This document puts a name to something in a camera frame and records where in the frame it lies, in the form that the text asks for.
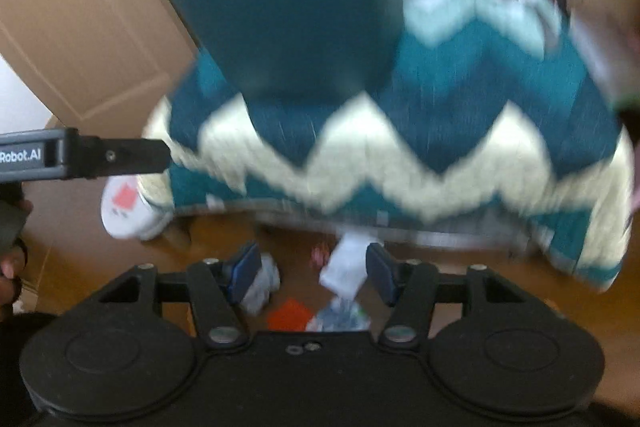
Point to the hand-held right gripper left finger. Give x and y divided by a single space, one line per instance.
246 272

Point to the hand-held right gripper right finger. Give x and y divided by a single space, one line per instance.
380 279

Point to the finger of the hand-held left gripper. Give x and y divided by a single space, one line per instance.
125 156

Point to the white patterned packet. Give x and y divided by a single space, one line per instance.
340 316

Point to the orange packet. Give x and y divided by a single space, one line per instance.
290 314

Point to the person's left hand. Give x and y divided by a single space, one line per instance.
10 269

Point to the round stool with pig print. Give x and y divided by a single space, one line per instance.
127 207

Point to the wooden door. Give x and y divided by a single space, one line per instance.
90 7

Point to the zigzag teal cream quilt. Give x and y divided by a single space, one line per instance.
450 132

